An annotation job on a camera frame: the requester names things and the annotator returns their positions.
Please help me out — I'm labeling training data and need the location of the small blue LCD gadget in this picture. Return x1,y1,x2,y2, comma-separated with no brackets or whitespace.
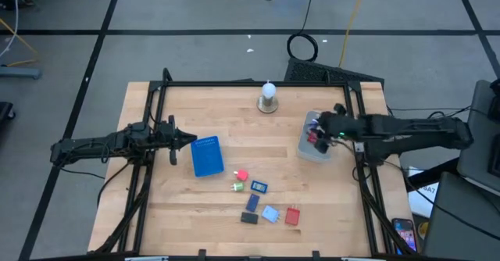
250,180,269,195

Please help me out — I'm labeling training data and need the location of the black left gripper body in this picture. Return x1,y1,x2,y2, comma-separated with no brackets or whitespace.
155,114,183,167

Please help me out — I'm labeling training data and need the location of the white light bulb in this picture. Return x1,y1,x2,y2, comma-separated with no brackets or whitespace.
262,80,277,100

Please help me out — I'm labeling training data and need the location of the light blue multiport charger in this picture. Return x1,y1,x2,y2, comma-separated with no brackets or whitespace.
261,205,281,224

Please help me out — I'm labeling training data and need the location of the white paper sign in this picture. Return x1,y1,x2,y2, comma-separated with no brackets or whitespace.
408,166,441,219

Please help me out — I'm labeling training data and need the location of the black table frame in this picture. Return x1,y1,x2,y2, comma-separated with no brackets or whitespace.
93,67,421,261

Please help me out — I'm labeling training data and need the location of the white floor cable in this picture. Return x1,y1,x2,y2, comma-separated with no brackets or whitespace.
0,0,20,58

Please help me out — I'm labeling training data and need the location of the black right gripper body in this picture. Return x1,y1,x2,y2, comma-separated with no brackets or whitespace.
314,103,352,154

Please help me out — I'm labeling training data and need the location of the dark blue rectangular box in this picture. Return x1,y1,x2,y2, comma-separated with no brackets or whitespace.
245,193,261,213

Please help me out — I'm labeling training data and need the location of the coiled black floor cable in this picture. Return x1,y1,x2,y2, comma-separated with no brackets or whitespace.
286,0,320,63

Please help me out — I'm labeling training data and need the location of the yellow hanging cable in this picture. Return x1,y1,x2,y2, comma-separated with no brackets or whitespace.
337,0,369,69

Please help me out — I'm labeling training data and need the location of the grey floor foot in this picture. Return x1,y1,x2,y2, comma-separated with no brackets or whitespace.
0,66,42,80

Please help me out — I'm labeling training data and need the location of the black perforated panel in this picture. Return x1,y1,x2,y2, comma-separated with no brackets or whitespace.
284,57,386,85

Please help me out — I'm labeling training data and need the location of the white plastic storage bin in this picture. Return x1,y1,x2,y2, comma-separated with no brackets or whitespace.
296,110,333,163

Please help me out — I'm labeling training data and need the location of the brass lamp base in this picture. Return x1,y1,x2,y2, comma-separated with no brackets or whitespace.
256,95,280,114

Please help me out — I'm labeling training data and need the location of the yellow floor cable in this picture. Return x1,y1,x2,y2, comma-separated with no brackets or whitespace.
0,17,40,67

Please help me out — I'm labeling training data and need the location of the smartphone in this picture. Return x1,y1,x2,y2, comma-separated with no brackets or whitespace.
391,217,418,256

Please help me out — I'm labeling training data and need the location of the blue plastic slotted basket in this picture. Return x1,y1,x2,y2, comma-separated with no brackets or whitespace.
190,135,226,178

